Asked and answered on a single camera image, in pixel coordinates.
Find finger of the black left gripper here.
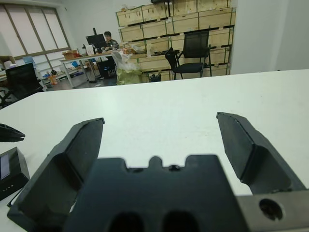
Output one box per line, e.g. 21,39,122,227
0,135,26,144
0,123,25,138

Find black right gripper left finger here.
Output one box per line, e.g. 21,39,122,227
6,117,106,232

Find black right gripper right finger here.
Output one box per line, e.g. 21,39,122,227
215,112,308,197

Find black box lid blue print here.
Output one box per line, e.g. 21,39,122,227
0,146,31,202

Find brown cardboard box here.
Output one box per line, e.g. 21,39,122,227
62,49,80,59

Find black swivel office chair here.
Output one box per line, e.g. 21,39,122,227
0,63,44,110

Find orange toy figure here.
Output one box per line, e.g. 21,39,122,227
49,69,59,86

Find white office desk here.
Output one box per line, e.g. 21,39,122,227
59,51,117,88

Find large frosted window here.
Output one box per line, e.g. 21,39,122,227
0,4,71,60

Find black computer tower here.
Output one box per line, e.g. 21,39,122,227
98,60,117,79

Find yellow-green sack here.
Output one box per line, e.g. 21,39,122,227
116,67,143,85

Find black computer monitor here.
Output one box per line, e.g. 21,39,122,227
85,33,109,54

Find clear plastic bag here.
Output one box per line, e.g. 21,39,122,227
111,49,139,71

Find black mesh chair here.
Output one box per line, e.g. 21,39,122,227
165,30,212,81

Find seated person dark hair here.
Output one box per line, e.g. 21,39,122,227
103,30,121,50

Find stacked wooden crates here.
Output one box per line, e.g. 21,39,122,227
115,0,237,82

